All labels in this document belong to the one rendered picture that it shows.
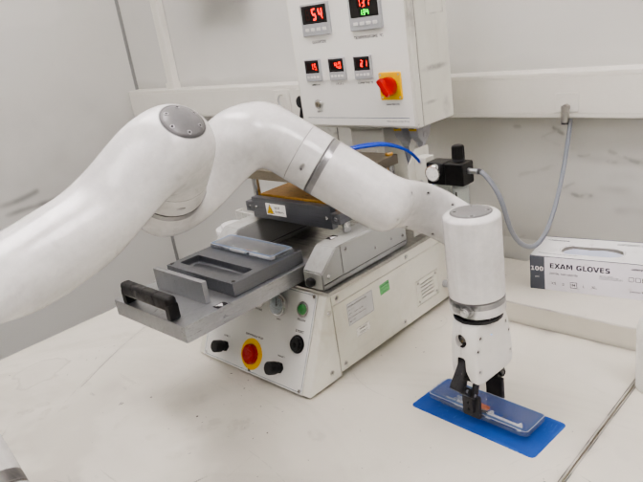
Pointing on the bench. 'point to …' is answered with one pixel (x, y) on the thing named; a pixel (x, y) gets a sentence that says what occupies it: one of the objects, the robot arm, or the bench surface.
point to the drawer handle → (131, 291)
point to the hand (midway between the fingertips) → (483, 396)
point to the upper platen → (291, 193)
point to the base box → (372, 312)
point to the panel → (271, 339)
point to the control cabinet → (374, 71)
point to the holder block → (232, 269)
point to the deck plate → (305, 241)
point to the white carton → (588, 267)
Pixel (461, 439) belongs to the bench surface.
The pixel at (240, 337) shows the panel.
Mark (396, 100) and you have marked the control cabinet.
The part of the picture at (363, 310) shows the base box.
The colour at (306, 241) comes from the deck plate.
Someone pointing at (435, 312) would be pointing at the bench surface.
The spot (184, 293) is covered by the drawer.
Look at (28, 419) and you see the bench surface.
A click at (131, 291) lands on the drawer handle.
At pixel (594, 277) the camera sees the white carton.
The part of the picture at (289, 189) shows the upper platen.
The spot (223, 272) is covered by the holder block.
